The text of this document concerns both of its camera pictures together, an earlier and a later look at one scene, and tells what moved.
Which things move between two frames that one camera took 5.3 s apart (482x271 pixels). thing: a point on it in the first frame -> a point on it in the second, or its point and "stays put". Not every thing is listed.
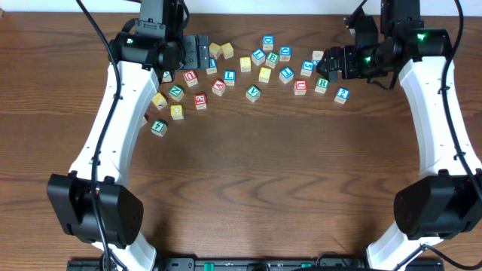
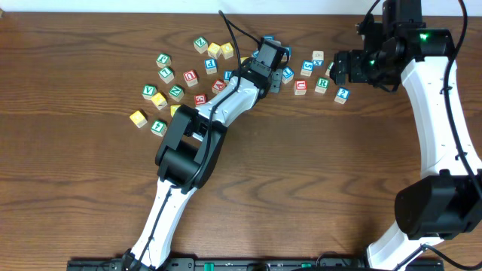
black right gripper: x=340 y=62 -> x=340 y=68
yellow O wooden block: x=176 y=112 stays put
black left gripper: x=196 y=51 -> x=276 y=80
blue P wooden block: x=212 y=68 stays put
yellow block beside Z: x=215 y=50 stays put
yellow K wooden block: x=160 y=102 stays put
